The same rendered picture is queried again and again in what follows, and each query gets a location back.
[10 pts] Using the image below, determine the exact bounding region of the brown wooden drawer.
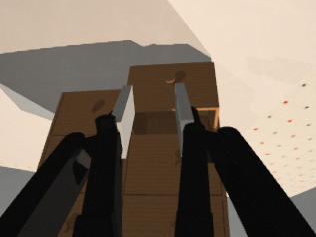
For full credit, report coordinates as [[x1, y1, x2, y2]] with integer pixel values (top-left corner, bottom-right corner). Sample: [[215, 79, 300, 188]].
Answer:
[[52, 91, 120, 136], [127, 62, 220, 135], [122, 199, 224, 237], [58, 197, 84, 237], [124, 137, 221, 196], [42, 139, 124, 194]]

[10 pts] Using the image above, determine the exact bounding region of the dark brown chest of drawers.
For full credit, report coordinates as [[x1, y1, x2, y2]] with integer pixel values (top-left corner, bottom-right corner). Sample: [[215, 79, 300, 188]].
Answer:
[[36, 89, 230, 237]]

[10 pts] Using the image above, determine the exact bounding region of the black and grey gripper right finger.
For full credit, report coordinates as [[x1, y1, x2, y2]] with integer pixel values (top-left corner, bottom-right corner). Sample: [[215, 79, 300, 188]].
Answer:
[[174, 83, 316, 237]]

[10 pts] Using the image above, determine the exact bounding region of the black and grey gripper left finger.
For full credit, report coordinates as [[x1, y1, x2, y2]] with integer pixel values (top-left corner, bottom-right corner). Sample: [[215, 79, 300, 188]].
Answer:
[[0, 85, 135, 237]]

